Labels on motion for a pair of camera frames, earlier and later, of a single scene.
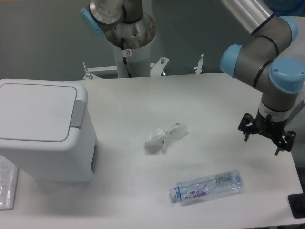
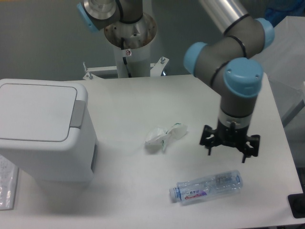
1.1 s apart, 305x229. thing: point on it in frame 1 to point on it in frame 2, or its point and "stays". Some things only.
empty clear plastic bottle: [188, 191] stays
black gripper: [271, 128] to [235, 137]
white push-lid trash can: [42, 122] stays
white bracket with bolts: [90, 76] stays
